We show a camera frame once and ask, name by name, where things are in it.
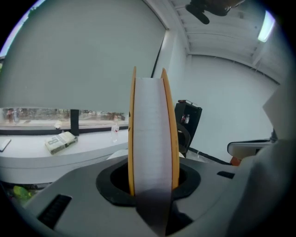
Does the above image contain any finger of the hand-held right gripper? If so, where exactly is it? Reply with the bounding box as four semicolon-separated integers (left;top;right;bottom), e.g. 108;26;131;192
227;139;276;161

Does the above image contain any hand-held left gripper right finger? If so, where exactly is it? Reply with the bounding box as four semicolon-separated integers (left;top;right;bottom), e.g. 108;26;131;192
166;158;242;237

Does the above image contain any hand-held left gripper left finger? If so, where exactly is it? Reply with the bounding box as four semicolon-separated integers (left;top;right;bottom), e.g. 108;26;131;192
23;155;163;237

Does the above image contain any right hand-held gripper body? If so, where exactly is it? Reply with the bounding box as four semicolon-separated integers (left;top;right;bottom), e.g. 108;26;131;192
262;84;291;142

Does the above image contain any black cabinet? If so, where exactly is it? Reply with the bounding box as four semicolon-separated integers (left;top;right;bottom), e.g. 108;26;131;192
174;99;203;161

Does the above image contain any white window ledge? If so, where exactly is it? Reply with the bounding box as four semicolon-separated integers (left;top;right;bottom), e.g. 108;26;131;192
0;128;130;185

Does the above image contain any clear plastic bottle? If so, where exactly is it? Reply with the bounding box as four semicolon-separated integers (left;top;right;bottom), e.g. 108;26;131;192
111;123;120;143

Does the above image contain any ceiling light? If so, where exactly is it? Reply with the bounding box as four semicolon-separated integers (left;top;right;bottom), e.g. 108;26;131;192
257;10;276;43

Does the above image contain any wide grey roller blind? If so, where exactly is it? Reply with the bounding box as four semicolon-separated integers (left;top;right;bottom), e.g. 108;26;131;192
0;0;168;110

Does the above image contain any black window frame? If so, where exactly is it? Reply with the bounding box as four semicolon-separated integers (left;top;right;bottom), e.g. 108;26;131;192
0;108;129;137

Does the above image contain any black head-worn camera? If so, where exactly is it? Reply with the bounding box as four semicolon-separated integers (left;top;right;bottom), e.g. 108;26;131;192
185;3;210;25

